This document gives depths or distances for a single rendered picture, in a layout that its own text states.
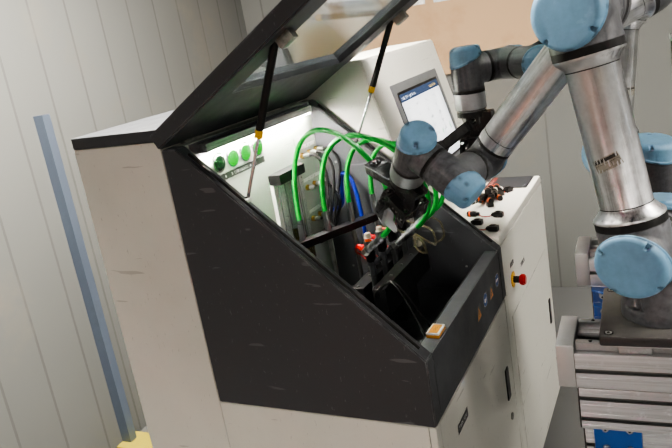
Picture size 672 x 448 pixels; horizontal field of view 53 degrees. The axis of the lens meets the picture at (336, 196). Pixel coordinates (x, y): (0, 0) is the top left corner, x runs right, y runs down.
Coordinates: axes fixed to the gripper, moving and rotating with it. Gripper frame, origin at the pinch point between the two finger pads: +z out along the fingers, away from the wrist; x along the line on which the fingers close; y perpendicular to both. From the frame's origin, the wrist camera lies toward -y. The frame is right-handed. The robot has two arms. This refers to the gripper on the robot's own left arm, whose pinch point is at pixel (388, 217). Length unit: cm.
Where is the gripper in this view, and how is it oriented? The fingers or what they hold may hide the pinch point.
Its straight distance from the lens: 162.4
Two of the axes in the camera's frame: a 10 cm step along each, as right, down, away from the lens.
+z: -0.6, 5.4, 8.4
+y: 5.8, 7.0, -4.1
